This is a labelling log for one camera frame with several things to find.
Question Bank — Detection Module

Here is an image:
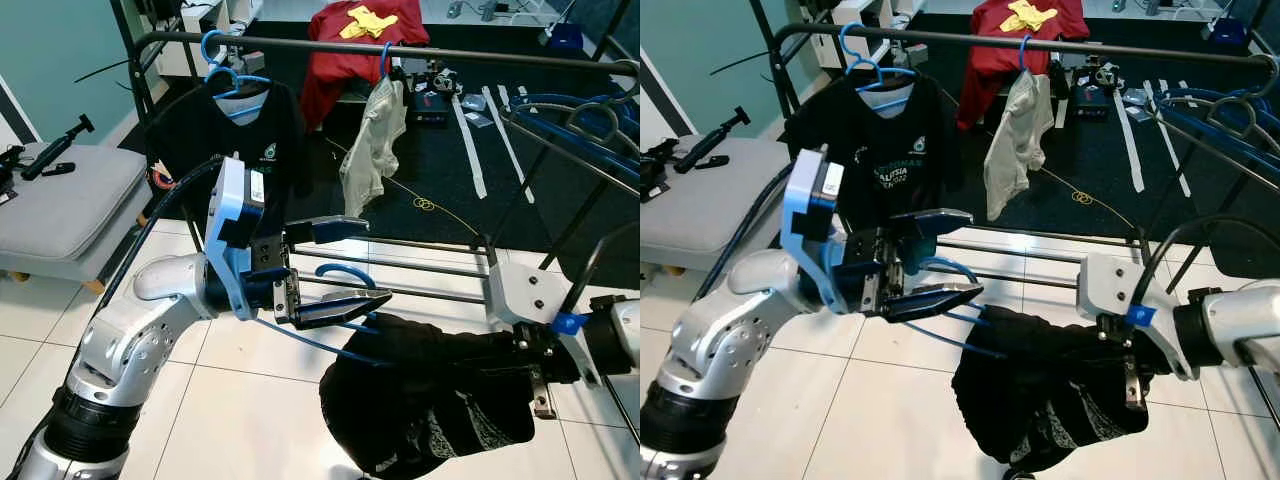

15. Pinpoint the black camera device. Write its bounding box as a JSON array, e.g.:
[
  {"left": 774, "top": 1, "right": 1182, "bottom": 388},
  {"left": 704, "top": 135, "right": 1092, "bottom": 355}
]
[
  {"left": 0, "top": 145, "right": 26, "bottom": 198},
  {"left": 640, "top": 140, "right": 673, "bottom": 201}
]

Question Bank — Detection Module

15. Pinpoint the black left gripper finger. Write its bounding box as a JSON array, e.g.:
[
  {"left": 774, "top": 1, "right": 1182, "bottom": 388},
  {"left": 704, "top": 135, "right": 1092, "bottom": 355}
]
[
  {"left": 295, "top": 288, "right": 393, "bottom": 332},
  {"left": 885, "top": 282, "right": 986, "bottom": 324},
  {"left": 890, "top": 208, "right": 974, "bottom": 251},
  {"left": 283, "top": 215, "right": 371, "bottom": 248}
]

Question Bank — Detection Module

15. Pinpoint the beige grey garment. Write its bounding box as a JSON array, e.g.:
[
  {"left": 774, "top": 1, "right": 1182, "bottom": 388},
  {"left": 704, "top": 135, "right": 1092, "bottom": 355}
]
[
  {"left": 982, "top": 70, "right": 1054, "bottom": 221},
  {"left": 338, "top": 76, "right": 408, "bottom": 220}
]

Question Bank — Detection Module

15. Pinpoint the black tripod handle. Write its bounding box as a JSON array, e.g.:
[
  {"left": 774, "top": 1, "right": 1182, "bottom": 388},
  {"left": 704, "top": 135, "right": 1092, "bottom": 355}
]
[
  {"left": 20, "top": 113, "right": 97, "bottom": 182},
  {"left": 673, "top": 106, "right": 753, "bottom": 175}
]

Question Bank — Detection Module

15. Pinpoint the thin yellow cable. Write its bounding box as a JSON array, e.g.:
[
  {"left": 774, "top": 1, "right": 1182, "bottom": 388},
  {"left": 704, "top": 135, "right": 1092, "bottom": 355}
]
[
  {"left": 330, "top": 140, "right": 481, "bottom": 241},
  {"left": 1040, "top": 165, "right": 1141, "bottom": 233}
]

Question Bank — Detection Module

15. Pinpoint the long white strip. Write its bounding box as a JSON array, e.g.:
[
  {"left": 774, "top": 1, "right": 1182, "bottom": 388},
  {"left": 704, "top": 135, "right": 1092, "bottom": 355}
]
[
  {"left": 452, "top": 93, "right": 489, "bottom": 200},
  {"left": 1112, "top": 88, "right": 1146, "bottom": 193},
  {"left": 482, "top": 85, "right": 537, "bottom": 204},
  {"left": 1143, "top": 80, "right": 1193, "bottom": 198}
]

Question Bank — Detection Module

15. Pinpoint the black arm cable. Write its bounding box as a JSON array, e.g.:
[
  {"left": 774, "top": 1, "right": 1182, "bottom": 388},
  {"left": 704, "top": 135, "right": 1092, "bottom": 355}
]
[
  {"left": 560, "top": 220, "right": 641, "bottom": 321},
  {"left": 98, "top": 155, "right": 226, "bottom": 306},
  {"left": 1140, "top": 215, "right": 1280, "bottom": 311},
  {"left": 700, "top": 160, "right": 801, "bottom": 301}
]

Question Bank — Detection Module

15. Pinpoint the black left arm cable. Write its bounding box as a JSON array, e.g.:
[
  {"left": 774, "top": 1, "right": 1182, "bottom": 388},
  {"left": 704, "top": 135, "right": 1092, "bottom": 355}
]
[
  {"left": 98, "top": 155, "right": 226, "bottom": 306},
  {"left": 700, "top": 160, "right": 801, "bottom": 301}
]

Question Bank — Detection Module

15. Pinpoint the blue box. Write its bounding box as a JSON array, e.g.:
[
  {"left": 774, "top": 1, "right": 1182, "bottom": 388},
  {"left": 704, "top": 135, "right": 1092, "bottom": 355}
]
[
  {"left": 545, "top": 22, "right": 586, "bottom": 54},
  {"left": 1205, "top": 17, "right": 1249, "bottom": 49}
]

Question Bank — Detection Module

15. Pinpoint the grey cushioned ottoman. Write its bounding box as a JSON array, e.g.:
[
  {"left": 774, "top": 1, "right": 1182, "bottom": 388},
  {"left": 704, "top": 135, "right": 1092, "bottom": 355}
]
[
  {"left": 0, "top": 143, "right": 151, "bottom": 294},
  {"left": 640, "top": 135, "right": 796, "bottom": 273}
]

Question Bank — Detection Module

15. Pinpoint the black metal clothes rack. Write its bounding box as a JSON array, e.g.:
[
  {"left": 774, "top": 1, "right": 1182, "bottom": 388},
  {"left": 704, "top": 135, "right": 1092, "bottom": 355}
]
[
  {"left": 745, "top": 0, "right": 1280, "bottom": 301},
  {"left": 108, "top": 0, "right": 641, "bottom": 306}
]

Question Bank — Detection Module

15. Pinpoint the black box device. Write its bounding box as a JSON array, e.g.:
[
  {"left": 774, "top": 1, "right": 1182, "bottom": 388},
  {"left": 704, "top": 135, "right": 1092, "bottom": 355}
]
[
  {"left": 413, "top": 60, "right": 463, "bottom": 127},
  {"left": 1068, "top": 58, "right": 1119, "bottom": 123}
]

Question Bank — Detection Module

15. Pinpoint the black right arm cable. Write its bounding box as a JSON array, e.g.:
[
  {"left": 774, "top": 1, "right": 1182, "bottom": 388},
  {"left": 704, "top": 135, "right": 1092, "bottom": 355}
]
[
  {"left": 1140, "top": 215, "right": 1280, "bottom": 311},
  {"left": 560, "top": 220, "right": 641, "bottom": 321}
]

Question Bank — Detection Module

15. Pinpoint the black logo t-shirt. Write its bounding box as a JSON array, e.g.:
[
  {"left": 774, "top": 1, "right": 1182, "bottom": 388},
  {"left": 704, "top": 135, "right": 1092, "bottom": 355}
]
[
  {"left": 785, "top": 72, "right": 966, "bottom": 231},
  {"left": 148, "top": 78, "right": 309, "bottom": 206}
]

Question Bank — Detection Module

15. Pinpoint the white cabinet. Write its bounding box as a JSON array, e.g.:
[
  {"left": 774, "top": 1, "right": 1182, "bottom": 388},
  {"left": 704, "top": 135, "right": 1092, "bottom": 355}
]
[
  {"left": 153, "top": 0, "right": 263, "bottom": 79},
  {"left": 815, "top": 0, "right": 896, "bottom": 69}
]

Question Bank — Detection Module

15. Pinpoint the black printed garment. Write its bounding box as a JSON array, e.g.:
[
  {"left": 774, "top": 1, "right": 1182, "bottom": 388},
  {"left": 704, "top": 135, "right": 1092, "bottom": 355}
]
[
  {"left": 318, "top": 312, "right": 546, "bottom": 477},
  {"left": 950, "top": 305, "right": 1151, "bottom": 471}
]

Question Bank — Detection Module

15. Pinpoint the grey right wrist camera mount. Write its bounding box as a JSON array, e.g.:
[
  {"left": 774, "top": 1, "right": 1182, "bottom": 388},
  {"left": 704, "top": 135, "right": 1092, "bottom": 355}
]
[
  {"left": 1078, "top": 252, "right": 1196, "bottom": 381},
  {"left": 487, "top": 262, "right": 593, "bottom": 386}
]

